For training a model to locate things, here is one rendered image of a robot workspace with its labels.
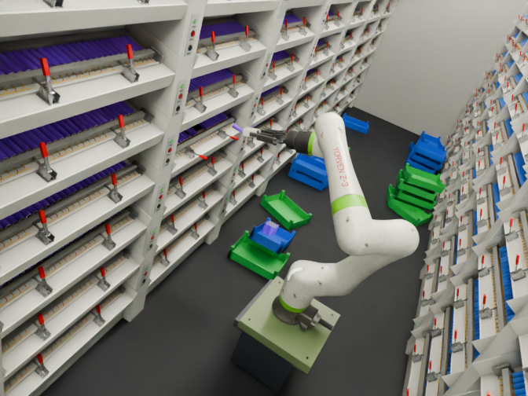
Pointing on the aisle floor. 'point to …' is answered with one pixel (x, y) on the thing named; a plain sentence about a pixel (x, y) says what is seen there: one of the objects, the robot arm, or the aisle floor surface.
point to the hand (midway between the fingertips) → (251, 132)
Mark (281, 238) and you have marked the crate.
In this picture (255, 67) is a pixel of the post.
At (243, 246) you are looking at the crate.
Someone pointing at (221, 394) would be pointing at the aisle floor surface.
